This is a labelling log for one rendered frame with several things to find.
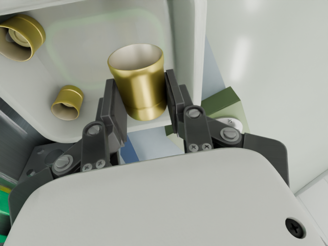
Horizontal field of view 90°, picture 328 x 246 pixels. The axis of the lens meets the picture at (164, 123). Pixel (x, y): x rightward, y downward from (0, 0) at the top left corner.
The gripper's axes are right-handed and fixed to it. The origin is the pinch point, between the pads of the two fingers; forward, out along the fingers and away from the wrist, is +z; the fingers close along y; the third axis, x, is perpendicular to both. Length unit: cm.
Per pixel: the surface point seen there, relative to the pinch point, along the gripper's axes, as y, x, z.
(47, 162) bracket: -16.5, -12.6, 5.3
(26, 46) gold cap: -12.9, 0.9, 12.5
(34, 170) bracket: -18.5, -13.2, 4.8
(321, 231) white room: 347, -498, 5
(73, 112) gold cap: -12.2, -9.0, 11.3
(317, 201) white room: 346, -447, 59
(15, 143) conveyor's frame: -20.7, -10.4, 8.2
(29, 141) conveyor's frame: -20.7, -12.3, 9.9
